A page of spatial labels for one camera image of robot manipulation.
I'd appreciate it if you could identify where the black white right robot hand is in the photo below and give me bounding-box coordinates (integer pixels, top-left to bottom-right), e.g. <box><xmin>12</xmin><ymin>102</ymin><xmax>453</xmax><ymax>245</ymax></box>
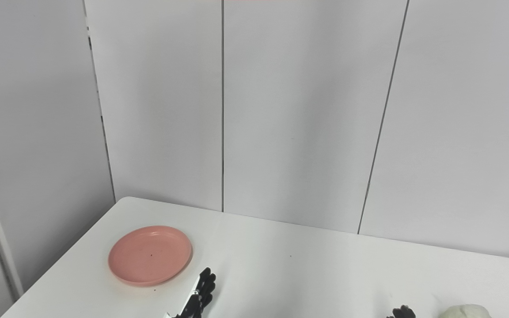
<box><xmin>386</xmin><ymin>305</ymin><xmax>416</xmax><ymax>318</ymax></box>

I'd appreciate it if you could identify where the green white cabbage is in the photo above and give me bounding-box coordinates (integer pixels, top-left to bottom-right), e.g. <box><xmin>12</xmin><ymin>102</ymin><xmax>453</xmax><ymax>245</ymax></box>
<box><xmin>439</xmin><ymin>304</ymin><xmax>493</xmax><ymax>318</ymax></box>

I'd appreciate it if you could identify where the pink round plate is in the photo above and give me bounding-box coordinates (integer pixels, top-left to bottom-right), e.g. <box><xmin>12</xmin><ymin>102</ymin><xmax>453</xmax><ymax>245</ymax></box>
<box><xmin>108</xmin><ymin>226</ymin><xmax>193</xmax><ymax>287</ymax></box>

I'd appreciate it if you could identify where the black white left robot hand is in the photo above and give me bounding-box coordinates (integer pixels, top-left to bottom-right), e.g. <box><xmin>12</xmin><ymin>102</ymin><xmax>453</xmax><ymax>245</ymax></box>
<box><xmin>164</xmin><ymin>267</ymin><xmax>217</xmax><ymax>318</ymax></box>

